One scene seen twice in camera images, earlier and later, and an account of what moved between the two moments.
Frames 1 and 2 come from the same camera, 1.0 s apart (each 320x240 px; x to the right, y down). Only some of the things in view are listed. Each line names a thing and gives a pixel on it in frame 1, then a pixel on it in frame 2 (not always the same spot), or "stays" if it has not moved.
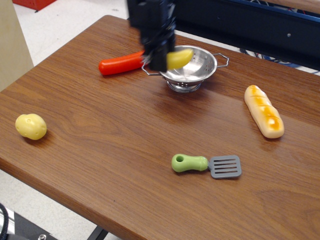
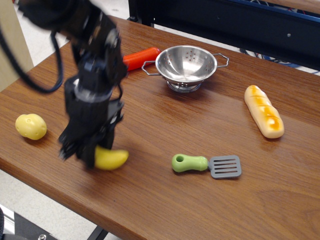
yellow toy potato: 31,126 stays
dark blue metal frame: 264,30 stays
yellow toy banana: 177,58 -> 109,159
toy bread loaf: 267,117 stays
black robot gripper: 156,20 -> 92,121
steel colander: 188,78 stays
